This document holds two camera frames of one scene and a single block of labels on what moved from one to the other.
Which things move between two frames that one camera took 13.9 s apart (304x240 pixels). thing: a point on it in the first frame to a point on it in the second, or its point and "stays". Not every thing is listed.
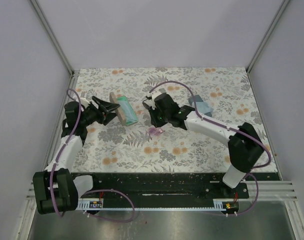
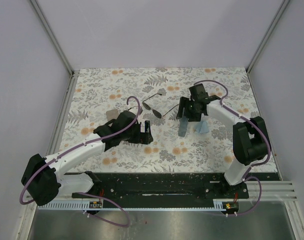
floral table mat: (133, 141) stays
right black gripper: (153, 111) to (184, 102)
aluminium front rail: (268, 190) stays
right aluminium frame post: (269, 31) stays
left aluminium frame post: (52, 35) stays
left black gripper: (106, 107) to (145, 138)
